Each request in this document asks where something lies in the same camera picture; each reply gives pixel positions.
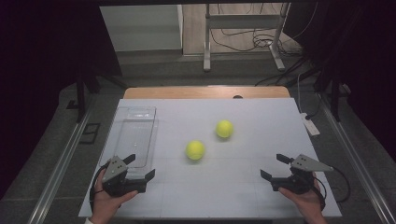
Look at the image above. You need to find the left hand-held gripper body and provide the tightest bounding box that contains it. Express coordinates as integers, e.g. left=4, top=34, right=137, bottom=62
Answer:
left=101, top=155, right=148, bottom=198

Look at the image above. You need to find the person's right hand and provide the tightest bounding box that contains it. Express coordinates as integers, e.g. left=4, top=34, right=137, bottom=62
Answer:
left=278, top=172, right=326, bottom=219

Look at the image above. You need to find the white cabinet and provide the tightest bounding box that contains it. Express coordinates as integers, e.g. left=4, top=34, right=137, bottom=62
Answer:
left=99, top=4, right=184, bottom=52

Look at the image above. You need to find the tangle of black floor cables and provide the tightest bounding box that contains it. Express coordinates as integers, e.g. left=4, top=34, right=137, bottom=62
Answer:
left=209, top=3, right=304, bottom=58

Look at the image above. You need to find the person's left hand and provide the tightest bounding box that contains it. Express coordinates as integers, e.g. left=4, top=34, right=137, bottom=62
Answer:
left=90, top=169, right=139, bottom=223

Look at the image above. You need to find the clear plastic tray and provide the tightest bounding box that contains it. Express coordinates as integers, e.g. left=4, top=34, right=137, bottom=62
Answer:
left=99, top=105, right=160, bottom=181

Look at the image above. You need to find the black plug with cable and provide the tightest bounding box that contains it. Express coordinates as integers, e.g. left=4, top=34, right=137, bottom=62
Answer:
left=304, top=92, right=323, bottom=121

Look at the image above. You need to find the black rectangular floor frame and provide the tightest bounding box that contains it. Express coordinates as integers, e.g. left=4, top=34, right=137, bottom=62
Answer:
left=78, top=122, right=101, bottom=145

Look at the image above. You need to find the white metal stand frame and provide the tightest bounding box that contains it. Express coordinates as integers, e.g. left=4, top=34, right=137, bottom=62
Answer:
left=203, top=3, right=292, bottom=73

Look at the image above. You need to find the black metal stand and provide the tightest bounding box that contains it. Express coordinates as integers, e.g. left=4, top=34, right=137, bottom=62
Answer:
left=65, top=62, right=129, bottom=124
left=312, top=62, right=353, bottom=122

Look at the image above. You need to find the aluminium floor rail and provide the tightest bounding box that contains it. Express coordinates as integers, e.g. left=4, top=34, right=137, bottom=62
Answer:
left=317, top=92, right=396, bottom=224
left=26, top=102, right=94, bottom=224

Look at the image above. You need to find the dark curtain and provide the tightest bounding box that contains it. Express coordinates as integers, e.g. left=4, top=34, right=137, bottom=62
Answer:
left=0, top=0, right=122, bottom=200
left=283, top=0, right=396, bottom=153

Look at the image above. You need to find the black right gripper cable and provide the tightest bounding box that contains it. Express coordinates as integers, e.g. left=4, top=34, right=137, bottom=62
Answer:
left=316, top=166, right=352, bottom=211

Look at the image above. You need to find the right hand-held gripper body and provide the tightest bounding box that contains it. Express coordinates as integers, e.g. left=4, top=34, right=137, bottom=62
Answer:
left=270, top=153, right=334, bottom=195

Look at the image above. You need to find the white power strip cable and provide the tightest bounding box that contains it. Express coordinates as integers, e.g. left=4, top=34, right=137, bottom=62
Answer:
left=297, top=73, right=304, bottom=115

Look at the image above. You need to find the wooden table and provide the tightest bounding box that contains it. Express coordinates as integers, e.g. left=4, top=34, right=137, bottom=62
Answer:
left=123, top=86, right=291, bottom=100

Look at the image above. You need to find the white power strip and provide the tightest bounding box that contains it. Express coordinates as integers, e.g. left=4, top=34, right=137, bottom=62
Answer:
left=300, top=112, right=321, bottom=137

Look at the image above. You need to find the white table board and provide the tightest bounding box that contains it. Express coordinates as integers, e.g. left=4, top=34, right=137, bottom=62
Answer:
left=78, top=98, right=343, bottom=218

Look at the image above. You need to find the yellow tennis ball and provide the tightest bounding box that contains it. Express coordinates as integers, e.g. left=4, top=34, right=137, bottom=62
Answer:
left=185, top=140, right=206, bottom=161
left=215, top=119, right=234, bottom=139

